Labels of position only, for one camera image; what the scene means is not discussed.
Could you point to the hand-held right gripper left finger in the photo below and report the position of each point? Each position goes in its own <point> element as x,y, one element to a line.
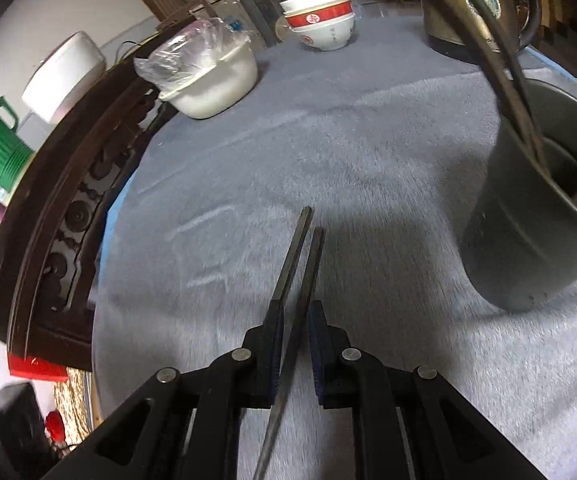
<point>276,360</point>

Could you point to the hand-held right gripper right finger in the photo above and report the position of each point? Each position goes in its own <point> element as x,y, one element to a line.
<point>317,360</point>

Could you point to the pair of dark chopsticks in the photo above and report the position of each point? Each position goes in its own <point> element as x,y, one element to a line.
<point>301,310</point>

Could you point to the grey metal cup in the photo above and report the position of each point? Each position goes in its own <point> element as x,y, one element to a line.
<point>518,240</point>

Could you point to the grey towel mat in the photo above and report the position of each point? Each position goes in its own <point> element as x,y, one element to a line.
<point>368,160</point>

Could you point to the yellow patterned cloth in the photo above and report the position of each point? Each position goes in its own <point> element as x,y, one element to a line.
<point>73,400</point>

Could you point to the red plastic object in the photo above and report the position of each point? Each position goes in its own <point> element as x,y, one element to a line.
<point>36,367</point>

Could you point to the carved dark wooden bench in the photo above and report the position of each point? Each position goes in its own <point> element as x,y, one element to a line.
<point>58,240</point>

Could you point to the white plastic basin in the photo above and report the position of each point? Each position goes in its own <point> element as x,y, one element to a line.
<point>218,87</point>

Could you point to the black box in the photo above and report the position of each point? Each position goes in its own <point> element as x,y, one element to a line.
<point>6,435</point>

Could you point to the clear plastic bag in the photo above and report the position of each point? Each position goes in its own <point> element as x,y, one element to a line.
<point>183,55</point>

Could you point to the white bowl small red print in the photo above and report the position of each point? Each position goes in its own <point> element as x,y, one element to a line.
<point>326,37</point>

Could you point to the red band bowl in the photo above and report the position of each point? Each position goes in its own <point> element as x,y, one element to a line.
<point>318,16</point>

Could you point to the white chest freezer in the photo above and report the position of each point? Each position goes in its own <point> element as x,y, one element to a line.
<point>228,10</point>

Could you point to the white red rice cooker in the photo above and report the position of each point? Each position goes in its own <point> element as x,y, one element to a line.
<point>63,75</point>

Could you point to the bronze electric kettle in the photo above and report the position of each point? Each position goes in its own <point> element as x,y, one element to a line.
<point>448,25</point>

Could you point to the blue round table cover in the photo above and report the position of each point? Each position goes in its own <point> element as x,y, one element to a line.
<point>563,67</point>

